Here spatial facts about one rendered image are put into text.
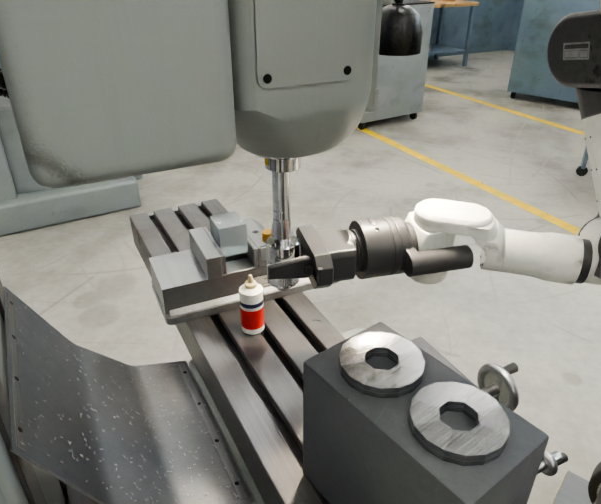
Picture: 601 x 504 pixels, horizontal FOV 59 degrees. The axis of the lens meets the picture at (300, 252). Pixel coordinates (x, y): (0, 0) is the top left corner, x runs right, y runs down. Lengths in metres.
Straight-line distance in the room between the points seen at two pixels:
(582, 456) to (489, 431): 1.67
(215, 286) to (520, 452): 0.60
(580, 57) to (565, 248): 0.26
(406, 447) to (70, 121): 0.40
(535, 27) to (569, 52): 5.92
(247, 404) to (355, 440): 0.27
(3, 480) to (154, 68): 0.41
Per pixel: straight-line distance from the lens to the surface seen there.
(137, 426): 0.84
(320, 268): 0.71
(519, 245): 0.82
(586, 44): 0.83
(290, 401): 0.80
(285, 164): 0.67
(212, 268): 0.94
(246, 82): 0.55
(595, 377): 2.54
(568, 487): 1.54
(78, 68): 0.48
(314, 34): 0.56
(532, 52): 6.79
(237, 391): 0.82
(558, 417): 2.29
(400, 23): 0.77
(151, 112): 0.50
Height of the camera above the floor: 1.52
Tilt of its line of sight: 30 degrees down
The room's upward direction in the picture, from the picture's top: straight up
